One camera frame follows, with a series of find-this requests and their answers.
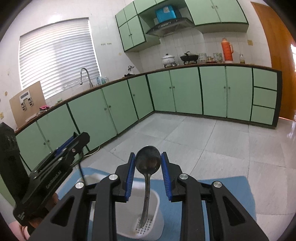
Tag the black wok with lid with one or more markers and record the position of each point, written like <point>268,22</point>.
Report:
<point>189,58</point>

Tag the dark translucent plastic spoon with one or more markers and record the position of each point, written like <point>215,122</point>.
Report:
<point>147,162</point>

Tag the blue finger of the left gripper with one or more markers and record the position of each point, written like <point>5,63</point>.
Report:
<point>65,145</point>
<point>65,158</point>

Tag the closed wooden door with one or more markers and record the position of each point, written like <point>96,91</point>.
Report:
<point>280,43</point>

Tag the orange thermos flask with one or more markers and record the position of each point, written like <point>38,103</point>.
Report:
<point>227,49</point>

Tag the white window blinds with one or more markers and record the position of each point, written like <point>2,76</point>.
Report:
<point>54,55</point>

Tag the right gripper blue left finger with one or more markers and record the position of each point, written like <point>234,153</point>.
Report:
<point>69,219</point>

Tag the pink cloth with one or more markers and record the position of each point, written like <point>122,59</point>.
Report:
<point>44,108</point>

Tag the brown cardboard box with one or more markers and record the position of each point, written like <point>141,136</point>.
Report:
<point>26,104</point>

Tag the blue box above hood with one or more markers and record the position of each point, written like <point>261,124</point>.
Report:
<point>165,13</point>

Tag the green cabinets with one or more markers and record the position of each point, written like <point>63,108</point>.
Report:
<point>141,24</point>
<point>241,93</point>

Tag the small glass jar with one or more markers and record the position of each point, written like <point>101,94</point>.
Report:
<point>241,58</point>

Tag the white two-compartment utensil holder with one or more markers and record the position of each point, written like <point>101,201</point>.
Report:
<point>128,215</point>

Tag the glass jar on counter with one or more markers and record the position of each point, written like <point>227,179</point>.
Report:
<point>202,57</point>

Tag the black range hood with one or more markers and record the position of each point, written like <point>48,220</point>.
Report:
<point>170,26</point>

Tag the left human hand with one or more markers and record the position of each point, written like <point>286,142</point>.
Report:
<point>22,232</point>

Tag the silver kettle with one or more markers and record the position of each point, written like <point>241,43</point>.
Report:
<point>129,71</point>

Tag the white cooking pot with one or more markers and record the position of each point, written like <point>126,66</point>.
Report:
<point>168,61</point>

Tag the green upper cabinets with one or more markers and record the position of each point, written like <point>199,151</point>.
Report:
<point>141,24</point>

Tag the chrome kitchen faucet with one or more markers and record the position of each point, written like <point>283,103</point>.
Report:
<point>84,74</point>

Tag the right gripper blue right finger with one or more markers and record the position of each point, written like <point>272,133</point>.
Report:
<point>227,218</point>

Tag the green lower cabinets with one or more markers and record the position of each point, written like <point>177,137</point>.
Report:
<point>241,93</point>

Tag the patterned mug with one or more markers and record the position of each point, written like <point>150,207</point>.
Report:
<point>218,57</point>

